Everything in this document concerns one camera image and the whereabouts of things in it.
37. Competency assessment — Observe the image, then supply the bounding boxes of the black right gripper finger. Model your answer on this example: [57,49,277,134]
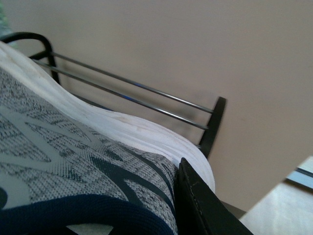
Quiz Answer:
[175,158,252,235]

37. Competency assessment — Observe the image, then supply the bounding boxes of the grey knit sneaker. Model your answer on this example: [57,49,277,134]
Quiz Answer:
[0,43,215,235]

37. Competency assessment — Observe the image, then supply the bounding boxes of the black metal shoe rack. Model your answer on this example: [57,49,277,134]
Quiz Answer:
[0,32,227,158]

